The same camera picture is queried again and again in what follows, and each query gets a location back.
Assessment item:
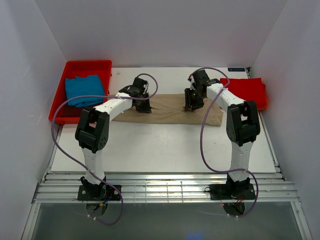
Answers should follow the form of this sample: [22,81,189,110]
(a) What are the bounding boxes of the beige t shirt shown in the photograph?
[113,93,212,125]

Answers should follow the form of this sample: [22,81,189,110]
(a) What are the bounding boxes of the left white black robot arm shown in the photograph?
[75,76,152,200]

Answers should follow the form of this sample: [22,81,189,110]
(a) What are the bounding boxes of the red plastic bin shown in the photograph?
[48,60,112,125]

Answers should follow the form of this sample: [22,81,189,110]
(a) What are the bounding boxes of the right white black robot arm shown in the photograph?
[184,67,261,200]

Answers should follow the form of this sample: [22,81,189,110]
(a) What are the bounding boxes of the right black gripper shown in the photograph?
[184,88,205,111]

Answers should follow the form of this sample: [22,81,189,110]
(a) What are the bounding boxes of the blue folded t shirt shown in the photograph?
[65,75,105,108]

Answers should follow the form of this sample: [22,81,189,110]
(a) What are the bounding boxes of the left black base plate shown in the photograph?
[77,185,121,202]

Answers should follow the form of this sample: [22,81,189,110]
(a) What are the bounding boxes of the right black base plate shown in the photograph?
[204,183,256,200]

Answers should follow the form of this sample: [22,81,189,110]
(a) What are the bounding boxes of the red folded t shirt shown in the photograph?
[227,77,268,111]

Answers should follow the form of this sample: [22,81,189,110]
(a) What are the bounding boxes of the blue label sticker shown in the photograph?
[227,67,246,72]

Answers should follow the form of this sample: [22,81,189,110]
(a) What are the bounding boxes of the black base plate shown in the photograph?
[77,185,121,202]
[204,183,256,200]

